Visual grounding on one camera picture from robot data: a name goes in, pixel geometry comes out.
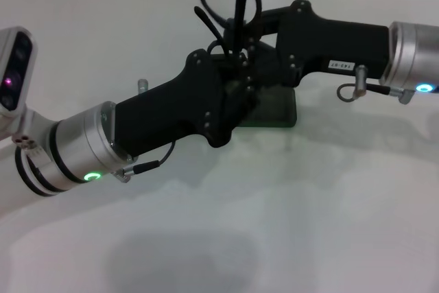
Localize black thin-framed glasses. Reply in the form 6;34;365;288
193;0;263;64

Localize thin black right gripper cable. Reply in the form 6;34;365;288
336;82;416;104

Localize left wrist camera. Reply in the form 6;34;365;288
0;26;37;117

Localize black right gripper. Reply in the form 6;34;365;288
222;0;392;89

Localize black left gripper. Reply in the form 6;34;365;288
112;49;260;163

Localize green glasses case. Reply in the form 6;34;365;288
238;85;298;128

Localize silver right gripper connector stud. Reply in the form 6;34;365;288
355;65;368;97

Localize thin black left gripper cable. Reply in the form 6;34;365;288
112;140;176;184

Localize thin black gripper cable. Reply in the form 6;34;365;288
112;140;176;184
336;82;416;104

